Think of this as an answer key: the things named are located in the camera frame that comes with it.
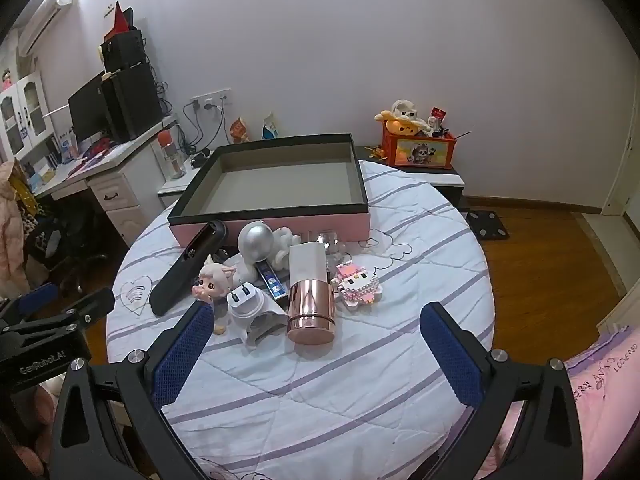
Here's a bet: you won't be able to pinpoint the black textured comb case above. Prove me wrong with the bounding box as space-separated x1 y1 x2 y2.
150 220 228 318

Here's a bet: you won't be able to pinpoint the pink-haired doll figurine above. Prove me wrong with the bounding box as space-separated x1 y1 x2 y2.
191 255 236 335

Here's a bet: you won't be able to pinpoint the white round plug adapter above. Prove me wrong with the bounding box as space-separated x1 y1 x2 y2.
227 283 288 348

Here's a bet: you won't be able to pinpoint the blue gold lighter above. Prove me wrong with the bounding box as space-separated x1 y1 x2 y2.
255 260 288 301

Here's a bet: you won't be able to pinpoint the silver ball white plush toy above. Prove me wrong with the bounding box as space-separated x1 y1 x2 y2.
224 221 300 285

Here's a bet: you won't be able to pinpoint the rose gold white cylinder bottle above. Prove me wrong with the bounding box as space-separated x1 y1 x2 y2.
288 242 335 346

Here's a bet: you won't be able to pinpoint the clear crystal bottle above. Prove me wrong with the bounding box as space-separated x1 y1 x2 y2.
317 231 346 266

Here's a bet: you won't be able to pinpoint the pink jacket on chair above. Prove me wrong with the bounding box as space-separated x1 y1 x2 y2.
0 159 37 299

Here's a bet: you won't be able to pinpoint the pink printed bedding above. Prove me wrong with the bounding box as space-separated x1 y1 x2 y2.
565 326 639 479

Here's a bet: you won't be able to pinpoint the black office chair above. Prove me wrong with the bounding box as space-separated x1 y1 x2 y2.
23 190 126 297

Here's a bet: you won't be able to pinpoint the white desk with drawers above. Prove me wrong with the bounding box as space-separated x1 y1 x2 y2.
35 113 177 245

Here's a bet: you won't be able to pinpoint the white striped quilted tablecloth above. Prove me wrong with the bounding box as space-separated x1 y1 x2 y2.
105 158 497 480

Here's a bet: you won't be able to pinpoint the white glass-door cupboard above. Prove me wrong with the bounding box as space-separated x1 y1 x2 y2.
0 72 54 162

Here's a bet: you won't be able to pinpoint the bottle with orange cap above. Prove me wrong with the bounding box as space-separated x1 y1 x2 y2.
157 129 186 180

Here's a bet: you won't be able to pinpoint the black bathroom scale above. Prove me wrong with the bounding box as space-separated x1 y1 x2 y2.
465 210 510 242

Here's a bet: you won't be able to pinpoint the black computer monitor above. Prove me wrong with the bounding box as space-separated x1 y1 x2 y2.
68 72 108 142

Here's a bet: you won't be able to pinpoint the pink box with black rim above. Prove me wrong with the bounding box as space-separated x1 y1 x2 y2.
168 133 371 247

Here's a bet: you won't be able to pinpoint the orange snack bag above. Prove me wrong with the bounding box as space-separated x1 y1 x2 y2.
229 117 250 144

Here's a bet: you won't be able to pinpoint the orange toy storage box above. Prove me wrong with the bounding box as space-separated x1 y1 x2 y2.
382 120 457 169

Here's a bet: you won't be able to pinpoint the red cone hat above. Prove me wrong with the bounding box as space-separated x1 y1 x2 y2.
104 2 129 41

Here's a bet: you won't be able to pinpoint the white air conditioner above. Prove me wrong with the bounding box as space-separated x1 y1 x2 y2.
17 0 74 58

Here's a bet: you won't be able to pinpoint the yellow white plush toy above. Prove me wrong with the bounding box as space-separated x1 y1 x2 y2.
374 99 437 136

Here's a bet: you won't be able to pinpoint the black cables on wall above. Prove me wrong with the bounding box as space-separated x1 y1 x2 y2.
154 79 227 157

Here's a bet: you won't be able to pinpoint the white wall power strip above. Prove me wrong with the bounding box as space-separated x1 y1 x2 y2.
191 88 233 110

